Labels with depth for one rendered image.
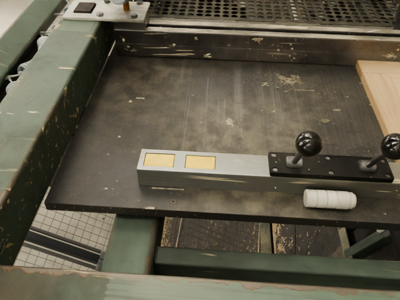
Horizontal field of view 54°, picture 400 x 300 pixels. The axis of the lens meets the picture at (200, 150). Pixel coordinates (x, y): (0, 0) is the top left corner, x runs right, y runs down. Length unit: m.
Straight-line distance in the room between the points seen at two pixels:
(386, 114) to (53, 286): 0.69
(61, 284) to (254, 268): 0.29
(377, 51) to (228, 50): 0.35
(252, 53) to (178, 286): 0.64
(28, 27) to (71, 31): 0.82
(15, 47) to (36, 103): 0.91
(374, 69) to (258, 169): 0.47
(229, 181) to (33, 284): 0.33
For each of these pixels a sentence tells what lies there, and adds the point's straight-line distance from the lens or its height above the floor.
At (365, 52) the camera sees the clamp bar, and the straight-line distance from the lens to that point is 1.05.
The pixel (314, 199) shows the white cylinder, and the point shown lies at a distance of 0.66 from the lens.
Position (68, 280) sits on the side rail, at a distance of 0.55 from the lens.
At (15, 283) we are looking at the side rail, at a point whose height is 1.82.
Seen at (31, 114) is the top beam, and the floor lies 1.91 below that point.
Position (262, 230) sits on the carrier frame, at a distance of 2.05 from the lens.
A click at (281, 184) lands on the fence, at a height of 1.50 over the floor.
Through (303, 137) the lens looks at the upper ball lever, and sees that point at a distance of 0.56.
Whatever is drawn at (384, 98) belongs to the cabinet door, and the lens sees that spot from 0.93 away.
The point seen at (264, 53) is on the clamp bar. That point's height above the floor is 1.51.
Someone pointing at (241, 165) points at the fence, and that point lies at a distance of 0.66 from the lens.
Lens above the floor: 1.85
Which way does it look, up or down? 18 degrees down
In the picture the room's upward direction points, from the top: 64 degrees counter-clockwise
